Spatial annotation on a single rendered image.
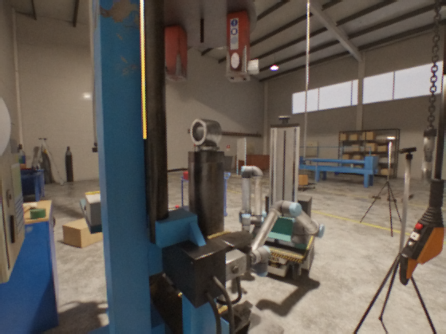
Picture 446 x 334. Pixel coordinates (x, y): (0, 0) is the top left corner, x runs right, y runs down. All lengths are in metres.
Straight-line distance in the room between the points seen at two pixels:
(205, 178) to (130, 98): 0.53
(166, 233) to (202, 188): 0.34
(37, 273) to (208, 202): 1.59
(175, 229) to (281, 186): 1.97
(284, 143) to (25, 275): 2.72
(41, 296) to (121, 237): 1.45
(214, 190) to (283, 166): 1.65
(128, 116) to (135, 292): 0.80
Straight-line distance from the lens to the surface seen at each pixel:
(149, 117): 0.91
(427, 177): 1.06
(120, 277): 1.12
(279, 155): 2.69
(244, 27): 1.27
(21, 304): 2.43
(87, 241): 3.93
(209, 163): 1.13
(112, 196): 0.98
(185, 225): 0.96
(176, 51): 1.36
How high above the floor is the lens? 1.48
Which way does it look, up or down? 5 degrees down
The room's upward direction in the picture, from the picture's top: straight up
